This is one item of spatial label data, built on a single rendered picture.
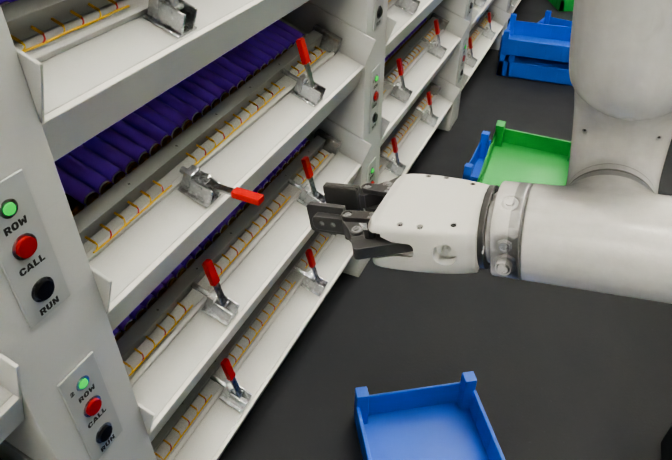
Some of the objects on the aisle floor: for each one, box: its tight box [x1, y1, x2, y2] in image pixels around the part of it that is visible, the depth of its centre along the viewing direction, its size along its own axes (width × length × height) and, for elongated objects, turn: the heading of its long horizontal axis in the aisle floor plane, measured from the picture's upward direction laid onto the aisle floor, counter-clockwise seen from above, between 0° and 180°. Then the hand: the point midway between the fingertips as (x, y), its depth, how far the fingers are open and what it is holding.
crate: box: [477, 120, 571, 188], centre depth 137 cm, size 30×20×8 cm
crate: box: [462, 131, 492, 182], centre depth 151 cm, size 30×20×8 cm
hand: (336, 208), depth 58 cm, fingers open, 3 cm apart
